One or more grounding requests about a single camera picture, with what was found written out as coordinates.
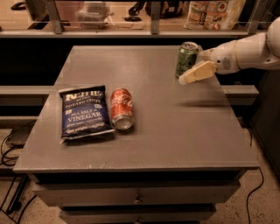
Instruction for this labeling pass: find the metal shelf rail frame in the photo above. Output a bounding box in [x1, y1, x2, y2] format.
[0, 0, 279, 39]

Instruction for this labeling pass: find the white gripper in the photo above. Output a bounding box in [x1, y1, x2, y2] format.
[178, 40, 240, 85]

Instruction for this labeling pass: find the black device on floor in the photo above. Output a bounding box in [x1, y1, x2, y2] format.
[5, 126, 32, 147]

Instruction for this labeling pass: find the clear plastic container on shelf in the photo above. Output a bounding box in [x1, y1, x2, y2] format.
[75, 1, 111, 29]

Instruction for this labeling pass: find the upper drawer with knob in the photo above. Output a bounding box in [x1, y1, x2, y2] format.
[33, 181, 240, 207]

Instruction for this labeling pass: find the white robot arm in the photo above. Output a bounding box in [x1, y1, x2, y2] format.
[178, 17, 280, 85]

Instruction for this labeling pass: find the colourful snack bag on shelf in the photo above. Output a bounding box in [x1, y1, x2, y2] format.
[183, 0, 246, 31]

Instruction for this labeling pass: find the black bag on shelf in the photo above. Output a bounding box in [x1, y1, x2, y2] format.
[127, 0, 187, 20]

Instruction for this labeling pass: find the black cables left floor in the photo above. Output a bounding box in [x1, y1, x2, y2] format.
[0, 120, 39, 224]

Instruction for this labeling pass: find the black cable right floor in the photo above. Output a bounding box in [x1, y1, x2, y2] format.
[245, 166, 265, 224]

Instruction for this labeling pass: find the blue Kettle chips bag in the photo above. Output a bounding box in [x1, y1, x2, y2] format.
[59, 85, 114, 141]

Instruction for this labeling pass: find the lower drawer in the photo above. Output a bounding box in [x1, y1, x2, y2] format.
[59, 206, 216, 224]

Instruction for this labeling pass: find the green soda can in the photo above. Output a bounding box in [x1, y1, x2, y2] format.
[175, 42, 199, 78]

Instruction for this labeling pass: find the grey drawer cabinet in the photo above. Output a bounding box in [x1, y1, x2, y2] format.
[15, 46, 259, 211]

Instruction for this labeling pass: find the red Coca-Cola can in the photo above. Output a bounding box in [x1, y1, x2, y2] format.
[110, 88, 134, 130]

